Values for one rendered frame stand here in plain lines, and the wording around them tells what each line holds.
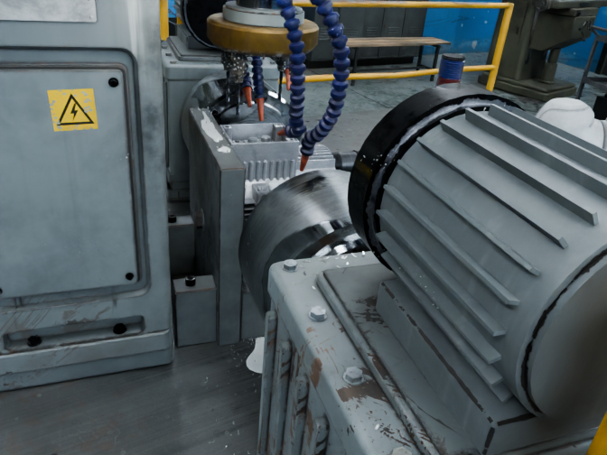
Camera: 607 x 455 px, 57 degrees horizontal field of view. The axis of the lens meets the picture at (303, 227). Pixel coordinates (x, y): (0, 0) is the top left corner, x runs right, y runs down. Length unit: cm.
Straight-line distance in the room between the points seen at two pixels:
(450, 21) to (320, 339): 800
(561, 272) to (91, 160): 61
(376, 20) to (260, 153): 606
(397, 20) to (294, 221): 652
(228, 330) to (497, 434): 68
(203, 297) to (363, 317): 51
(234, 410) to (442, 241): 60
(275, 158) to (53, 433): 55
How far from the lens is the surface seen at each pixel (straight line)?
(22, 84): 76
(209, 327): 102
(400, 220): 45
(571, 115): 167
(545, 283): 34
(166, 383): 97
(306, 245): 68
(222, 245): 91
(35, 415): 97
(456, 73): 148
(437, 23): 826
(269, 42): 87
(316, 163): 102
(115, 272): 87
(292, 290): 55
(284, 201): 77
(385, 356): 47
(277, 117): 124
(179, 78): 140
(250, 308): 100
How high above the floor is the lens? 148
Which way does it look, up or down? 29 degrees down
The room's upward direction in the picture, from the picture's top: 5 degrees clockwise
